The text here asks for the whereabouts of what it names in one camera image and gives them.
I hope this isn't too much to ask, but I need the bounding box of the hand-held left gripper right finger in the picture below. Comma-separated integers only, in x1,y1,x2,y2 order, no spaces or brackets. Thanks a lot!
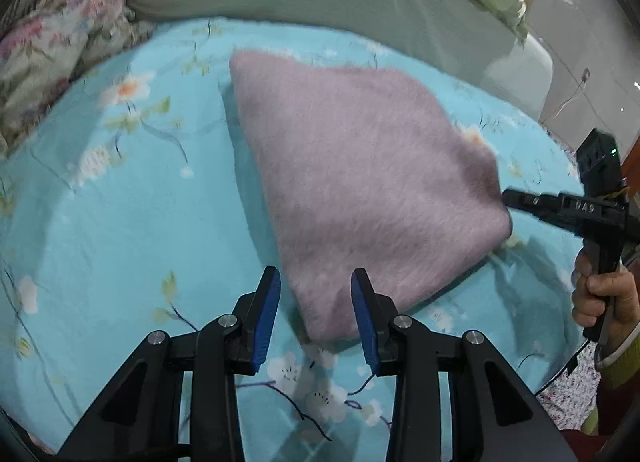
350,268,576,462

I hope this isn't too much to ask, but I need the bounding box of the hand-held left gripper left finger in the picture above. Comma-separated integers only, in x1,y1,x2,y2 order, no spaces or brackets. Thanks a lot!
57,266,282,462

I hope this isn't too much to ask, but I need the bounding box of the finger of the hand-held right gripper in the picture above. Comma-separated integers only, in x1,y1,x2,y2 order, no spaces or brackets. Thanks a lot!
501,188,563,229

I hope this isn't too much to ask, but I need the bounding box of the pink fuzzy towel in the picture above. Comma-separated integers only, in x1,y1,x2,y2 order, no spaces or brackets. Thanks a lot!
229,49,513,345

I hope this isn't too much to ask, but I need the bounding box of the person's right forearm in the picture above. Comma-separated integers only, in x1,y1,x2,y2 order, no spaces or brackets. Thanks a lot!
594,318,640,393

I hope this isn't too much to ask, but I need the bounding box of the person's right hand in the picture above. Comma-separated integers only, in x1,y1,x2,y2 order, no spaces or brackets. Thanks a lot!
571,249,640,343

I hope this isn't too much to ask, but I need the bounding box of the white headboard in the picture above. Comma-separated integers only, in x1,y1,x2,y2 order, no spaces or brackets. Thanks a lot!
487,34,553,115

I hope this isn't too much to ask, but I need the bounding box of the blue floral bedsheet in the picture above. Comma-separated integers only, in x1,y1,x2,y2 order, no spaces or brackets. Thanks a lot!
0,17,588,455

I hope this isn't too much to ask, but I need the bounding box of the purple floral mattress cover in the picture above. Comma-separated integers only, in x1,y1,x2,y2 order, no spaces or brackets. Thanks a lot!
537,342,601,430

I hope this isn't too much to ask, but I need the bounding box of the person's dark red clothing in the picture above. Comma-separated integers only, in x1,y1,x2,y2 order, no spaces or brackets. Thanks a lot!
560,382,640,462

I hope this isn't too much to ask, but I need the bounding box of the pink floral quilt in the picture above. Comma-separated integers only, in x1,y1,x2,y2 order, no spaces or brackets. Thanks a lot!
0,0,151,153

